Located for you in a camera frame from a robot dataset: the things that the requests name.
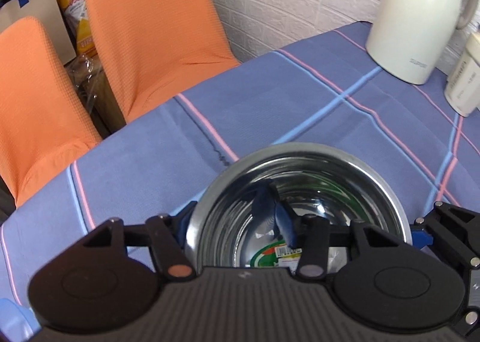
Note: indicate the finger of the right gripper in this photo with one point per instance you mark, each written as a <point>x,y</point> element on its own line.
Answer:
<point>450,232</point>

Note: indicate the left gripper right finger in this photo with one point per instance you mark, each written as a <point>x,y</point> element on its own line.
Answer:
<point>372,275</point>

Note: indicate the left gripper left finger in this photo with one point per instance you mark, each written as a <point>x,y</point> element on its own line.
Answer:
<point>113,275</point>

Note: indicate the blue plastic bowl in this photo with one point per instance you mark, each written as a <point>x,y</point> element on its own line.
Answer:
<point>17,323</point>

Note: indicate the stainless steel bowl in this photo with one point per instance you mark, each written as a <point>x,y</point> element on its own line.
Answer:
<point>234,224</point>

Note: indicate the cream thermos cup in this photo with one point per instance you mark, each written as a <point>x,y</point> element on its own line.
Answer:
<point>462,90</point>

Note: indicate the left orange chair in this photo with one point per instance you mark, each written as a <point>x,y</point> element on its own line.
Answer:
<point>44,126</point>

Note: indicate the orange chair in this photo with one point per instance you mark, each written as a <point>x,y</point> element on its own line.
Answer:
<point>151,50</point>
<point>44,126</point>

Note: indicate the blue plaid tablecloth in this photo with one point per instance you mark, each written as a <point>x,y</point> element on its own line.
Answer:
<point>324,89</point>

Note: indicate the white electric kettle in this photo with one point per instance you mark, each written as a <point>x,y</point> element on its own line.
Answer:
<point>408,37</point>

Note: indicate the right orange chair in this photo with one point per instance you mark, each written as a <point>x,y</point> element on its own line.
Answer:
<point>151,50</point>

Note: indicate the brown paper bag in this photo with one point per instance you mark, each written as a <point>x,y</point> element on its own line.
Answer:
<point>49,14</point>

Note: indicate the yellow snack bag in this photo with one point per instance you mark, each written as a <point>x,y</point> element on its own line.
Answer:
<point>76,17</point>

